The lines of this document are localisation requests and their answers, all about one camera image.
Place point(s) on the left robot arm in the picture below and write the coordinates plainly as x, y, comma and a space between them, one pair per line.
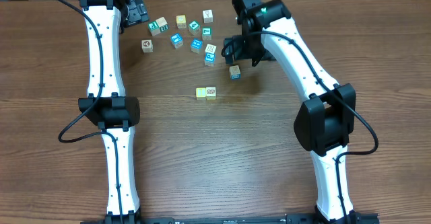
107, 105

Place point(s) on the white block red symbol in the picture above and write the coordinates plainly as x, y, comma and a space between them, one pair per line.
147, 46

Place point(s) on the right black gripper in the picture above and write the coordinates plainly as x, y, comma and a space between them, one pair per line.
238, 44

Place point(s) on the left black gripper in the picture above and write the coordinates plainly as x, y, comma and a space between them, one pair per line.
138, 11

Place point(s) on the white block yellow side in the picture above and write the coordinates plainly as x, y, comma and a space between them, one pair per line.
210, 93

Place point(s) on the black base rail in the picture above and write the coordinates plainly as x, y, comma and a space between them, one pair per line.
287, 219

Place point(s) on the yellow top block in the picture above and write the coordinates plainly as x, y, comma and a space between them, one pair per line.
181, 21

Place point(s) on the blue letter P block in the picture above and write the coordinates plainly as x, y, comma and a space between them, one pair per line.
209, 59

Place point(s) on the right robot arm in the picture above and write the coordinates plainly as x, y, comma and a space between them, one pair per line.
325, 120

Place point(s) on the blue block middle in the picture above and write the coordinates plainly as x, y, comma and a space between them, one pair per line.
196, 46

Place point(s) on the white block upper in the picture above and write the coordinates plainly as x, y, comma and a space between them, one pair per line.
207, 16

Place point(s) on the white block green side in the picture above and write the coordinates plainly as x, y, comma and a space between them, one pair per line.
163, 24

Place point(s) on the white patterned block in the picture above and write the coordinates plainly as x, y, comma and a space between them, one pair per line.
211, 49
234, 72

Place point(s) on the blue block left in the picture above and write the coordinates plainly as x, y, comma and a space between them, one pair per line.
176, 40

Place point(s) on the green number four block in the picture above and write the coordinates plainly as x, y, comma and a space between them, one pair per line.
194, 27

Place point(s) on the green number seven block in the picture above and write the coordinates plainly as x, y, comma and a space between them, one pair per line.
206, 34

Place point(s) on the green wheelchair symbol block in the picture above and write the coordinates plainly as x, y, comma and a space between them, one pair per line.
154, 28

